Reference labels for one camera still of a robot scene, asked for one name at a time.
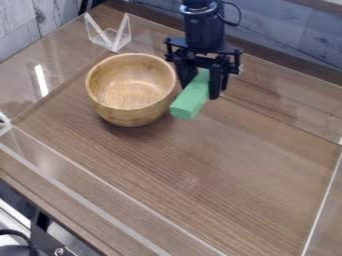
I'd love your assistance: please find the black cable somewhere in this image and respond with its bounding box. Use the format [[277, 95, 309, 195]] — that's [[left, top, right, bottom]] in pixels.
[[0, 228, 33, 248]]

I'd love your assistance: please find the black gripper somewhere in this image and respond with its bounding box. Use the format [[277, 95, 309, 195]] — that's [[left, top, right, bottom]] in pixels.
[[164, 3, 243, 100]]

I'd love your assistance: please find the green rectangular block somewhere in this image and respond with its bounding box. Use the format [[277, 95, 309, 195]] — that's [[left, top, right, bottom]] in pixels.
[[169, 70, 209, 120]]

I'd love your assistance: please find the wooden bowl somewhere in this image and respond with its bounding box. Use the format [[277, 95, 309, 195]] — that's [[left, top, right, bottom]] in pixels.
[[85, 53, 177, 127]]

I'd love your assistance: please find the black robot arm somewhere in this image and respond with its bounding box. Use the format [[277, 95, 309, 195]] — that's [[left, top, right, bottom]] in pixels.
[[164, 0, 243, 100]]

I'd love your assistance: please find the clear acrylic corner bracket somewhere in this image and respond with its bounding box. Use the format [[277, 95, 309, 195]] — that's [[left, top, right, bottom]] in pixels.
[[84, 12, 130, 52]]

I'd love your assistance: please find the black table leg frame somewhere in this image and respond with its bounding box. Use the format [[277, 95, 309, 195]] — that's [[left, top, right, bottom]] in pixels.
[[30, 211, 77, 256]]

